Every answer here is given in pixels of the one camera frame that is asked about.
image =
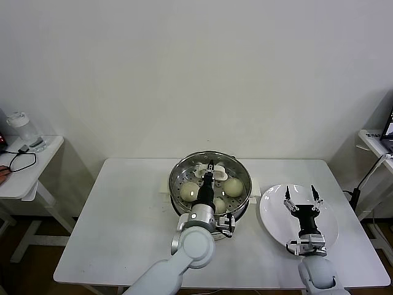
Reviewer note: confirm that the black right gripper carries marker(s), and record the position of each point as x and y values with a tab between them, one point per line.
308	221

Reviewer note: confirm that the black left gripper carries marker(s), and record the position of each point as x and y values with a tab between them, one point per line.
205	195

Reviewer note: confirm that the white steamed baozi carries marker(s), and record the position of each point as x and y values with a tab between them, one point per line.
219	205
188	191
234	187

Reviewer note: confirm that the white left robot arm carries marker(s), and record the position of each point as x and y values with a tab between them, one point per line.
193	246

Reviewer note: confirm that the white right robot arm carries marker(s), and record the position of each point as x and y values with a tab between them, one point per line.
316	276

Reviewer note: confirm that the stainless steel steamer basket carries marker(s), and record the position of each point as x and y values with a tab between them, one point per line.
241	212

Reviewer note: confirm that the bare human hand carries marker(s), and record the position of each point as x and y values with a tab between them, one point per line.
3	175

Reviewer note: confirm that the white round plate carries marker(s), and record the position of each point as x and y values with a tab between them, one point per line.
276	215

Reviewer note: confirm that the white electric cooker base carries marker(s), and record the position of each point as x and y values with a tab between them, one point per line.
255	190

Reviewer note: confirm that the white side table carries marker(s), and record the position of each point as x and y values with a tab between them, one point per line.
377	153
18	184

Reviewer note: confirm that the white label black print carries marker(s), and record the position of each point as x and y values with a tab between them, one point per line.
372	135

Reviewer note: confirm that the clear water bottle white cap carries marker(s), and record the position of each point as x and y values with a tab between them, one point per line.
27	132

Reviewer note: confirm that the black device with red light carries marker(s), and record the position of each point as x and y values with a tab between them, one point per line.
2	141

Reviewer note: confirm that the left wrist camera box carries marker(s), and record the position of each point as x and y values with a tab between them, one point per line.
224	222

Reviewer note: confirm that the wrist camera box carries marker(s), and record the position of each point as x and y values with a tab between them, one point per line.
307	246
224	222

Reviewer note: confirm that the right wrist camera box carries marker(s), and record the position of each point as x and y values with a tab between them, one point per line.
307	246

